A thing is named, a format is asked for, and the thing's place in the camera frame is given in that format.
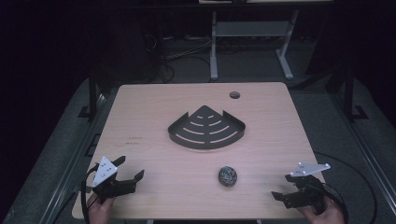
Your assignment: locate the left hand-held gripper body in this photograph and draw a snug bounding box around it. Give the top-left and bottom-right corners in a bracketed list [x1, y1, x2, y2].
[90, 156, 138, 204]

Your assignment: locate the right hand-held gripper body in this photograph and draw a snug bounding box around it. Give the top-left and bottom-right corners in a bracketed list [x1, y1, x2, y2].
[284, 161, 332, 216]

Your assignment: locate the steel wool ball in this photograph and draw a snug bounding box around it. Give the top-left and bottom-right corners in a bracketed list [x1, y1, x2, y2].
[218, 165, 238, 188]

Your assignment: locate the black metal corner shelf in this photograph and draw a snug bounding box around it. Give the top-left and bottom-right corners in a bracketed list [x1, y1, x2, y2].
[167, 105, 247, 150]

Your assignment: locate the person's left hand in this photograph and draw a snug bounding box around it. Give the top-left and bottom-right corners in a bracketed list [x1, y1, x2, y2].
[86, 192, 116, 224]

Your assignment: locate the person's right hand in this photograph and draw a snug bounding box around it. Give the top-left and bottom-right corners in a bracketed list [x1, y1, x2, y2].
[298, 196, 346, 224]

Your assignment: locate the black upright stand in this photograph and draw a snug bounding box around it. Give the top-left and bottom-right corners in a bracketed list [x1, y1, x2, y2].
[77, 69, 105, 121]
[340, 65, 370, 123]

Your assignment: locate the grey metal stand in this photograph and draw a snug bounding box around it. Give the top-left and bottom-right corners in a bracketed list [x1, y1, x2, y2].
[209, 8, 300, 81]

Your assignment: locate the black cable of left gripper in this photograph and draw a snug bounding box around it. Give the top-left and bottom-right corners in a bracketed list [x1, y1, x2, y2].
[79, 163, 101, 224]

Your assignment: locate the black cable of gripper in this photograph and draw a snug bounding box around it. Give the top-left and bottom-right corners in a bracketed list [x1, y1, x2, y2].
[312, 150, 378, 224]
[79, 163, 101, 224]

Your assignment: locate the metal frame rail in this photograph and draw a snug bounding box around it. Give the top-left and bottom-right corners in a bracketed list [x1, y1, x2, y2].
[330, 91, 396, 216]
[38, 92, 108, 224]

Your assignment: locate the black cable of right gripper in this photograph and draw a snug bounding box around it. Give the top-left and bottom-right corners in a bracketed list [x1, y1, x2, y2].
[312, 150, 378, 224]

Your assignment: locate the bundle of floor cables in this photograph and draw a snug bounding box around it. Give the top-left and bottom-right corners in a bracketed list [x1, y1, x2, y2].
[143, 33, 217, 84]

